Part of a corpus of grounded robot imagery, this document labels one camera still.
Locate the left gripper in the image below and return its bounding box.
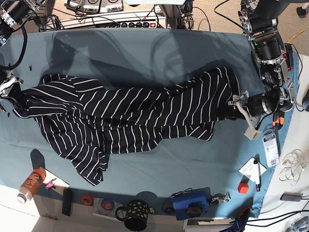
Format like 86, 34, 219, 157
228, 89, 296, 140

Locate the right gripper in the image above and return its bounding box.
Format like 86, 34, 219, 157
0, 70, 23, 98

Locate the navy white striped t-shirt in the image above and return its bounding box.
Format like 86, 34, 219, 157
14, 67, 240, 186

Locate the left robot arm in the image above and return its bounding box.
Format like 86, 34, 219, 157
228, 0, 296, 140

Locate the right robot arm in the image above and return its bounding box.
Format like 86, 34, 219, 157
0, 0, 45, 99

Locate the orange black utility knife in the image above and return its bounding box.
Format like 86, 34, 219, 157
272, 111, 284, 127

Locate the orange black clamp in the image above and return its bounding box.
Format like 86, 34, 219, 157
283, 43, 294, 70

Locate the black white marker pen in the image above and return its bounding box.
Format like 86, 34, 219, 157
253, 159, 261, 192

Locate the white paper card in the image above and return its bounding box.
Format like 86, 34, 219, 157
239, 157, 267, 182

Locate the teal tablecloth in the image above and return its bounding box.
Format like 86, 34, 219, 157
0, 29, 274, 217

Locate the red cube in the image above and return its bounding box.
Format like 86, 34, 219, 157
238, 182, 249, 194

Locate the grey adapter box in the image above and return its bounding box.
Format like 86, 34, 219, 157
280, 192, 303, 202

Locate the metal keyring carabiner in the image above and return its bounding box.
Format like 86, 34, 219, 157
209, 192, 231, 205

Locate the pink small figurine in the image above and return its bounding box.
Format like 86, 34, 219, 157
45, 178, 56, 189

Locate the white paper sheet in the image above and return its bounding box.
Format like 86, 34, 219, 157
39, 167, 70, 188

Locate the white power strip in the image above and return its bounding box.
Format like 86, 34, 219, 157
95, 21, 159, 29

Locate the black remote control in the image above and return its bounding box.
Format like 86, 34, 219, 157
62, 188, 73, 217

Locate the red tape roll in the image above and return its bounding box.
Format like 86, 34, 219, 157
81, 194, 93, 206

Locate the purple tape roll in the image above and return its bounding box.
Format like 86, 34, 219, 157
101, 198, 114, 211

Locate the black mug yellow pattern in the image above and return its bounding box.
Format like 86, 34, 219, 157
115, 200, 150, 232

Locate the white coiled cable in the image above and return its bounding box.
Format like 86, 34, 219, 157
279, 149, 307, 187

